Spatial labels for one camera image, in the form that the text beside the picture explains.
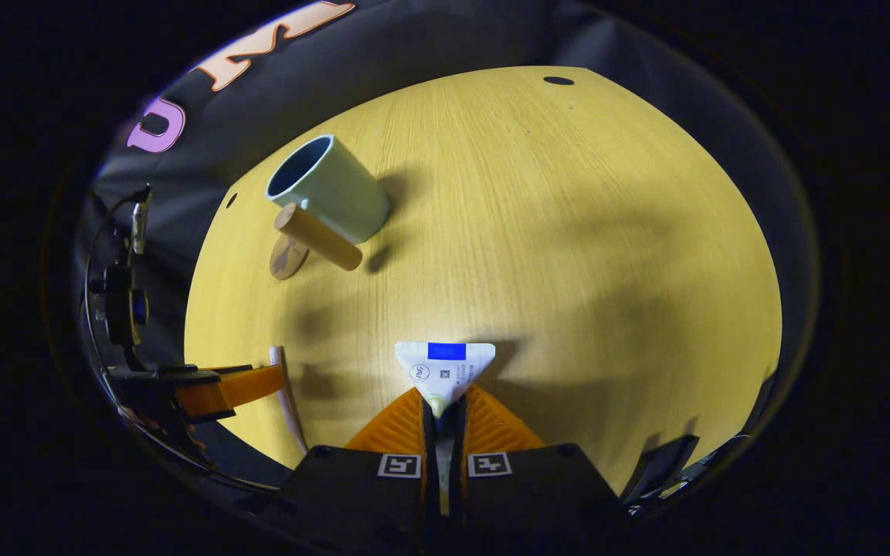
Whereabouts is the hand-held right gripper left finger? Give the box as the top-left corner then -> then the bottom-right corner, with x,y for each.
279,386 -> 438,541

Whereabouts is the pale green cup wooden handle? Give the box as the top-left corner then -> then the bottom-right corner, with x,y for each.
265,134 -> 392,273

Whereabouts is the pink toothbrush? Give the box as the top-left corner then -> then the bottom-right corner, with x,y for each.
270,345 -> 309,455

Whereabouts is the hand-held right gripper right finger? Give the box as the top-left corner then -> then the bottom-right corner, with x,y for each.
449,384 -> 631,541

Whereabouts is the black backdrop cloth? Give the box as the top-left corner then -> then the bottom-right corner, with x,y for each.
74,0 -> 820,495

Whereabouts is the white toothpaste tube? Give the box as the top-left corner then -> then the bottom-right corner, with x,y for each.
394,341 -> 497,514

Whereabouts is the round wooden coaster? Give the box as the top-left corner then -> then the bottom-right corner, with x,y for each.
270,234 -> 311,280

